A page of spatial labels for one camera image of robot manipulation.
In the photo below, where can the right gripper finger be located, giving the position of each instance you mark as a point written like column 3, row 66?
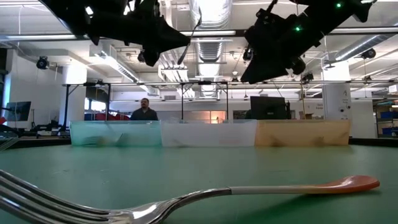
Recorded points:
column 273, row 74
column 267, row 62

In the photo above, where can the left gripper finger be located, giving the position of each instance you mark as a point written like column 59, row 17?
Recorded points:
column 171, row 45
column 168, row 31

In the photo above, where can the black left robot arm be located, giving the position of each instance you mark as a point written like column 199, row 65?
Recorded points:
column 68, row 12

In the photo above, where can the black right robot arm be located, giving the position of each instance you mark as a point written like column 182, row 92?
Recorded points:
column 326, row 12

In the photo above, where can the black ceiling spotlight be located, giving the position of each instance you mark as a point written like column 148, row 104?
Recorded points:
column 42, row 63
column 140, row 57
column 247, row 54
column 368, row 53
column 308, row 77

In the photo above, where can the white ceiling pipes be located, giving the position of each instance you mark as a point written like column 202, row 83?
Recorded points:
column 169, row 71

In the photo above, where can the black bar with light strips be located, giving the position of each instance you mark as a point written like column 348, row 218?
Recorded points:
column 217, row 32

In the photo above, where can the cardboard box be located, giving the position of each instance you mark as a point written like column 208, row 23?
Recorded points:
column 306, row 115

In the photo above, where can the orange plastic bin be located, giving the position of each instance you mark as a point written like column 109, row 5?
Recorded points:
column 298, row 130

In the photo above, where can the white column with fixtures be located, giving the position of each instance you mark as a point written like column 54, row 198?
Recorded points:
column 335, row 93

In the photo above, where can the plain white column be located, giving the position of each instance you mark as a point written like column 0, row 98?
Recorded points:
column 74, row 74

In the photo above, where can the person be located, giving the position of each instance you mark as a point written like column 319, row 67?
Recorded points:
column 143, row 115

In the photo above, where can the clear white plastic bin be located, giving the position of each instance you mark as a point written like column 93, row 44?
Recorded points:
column 208, row 133

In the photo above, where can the red object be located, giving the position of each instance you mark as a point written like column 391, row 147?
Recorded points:
column 105, row 117

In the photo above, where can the teal plastic bin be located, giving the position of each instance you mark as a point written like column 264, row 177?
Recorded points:
column 140, row 130

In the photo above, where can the storage shelf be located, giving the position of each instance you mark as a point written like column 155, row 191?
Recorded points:
column 388, row 115

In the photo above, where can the black background equipment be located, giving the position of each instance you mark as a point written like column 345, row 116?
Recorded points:
column 46, row 127

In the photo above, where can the tilted black monitor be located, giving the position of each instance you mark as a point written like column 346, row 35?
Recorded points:
column 18, row 109

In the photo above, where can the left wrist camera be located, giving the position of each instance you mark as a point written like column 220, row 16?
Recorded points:
column 151, row 57

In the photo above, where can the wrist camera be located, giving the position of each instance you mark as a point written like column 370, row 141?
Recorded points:
column 298, row 66
column 151, row 57

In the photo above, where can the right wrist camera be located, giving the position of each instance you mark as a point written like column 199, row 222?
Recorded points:
column 298, row 66

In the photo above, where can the white rectangular duct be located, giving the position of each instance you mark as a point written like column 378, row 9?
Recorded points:
column 105, row 55

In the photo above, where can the black rig frame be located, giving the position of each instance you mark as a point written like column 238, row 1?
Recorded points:
column 182, row 102

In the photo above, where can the slanted silver duct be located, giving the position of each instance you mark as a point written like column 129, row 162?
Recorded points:
column 357, row 49

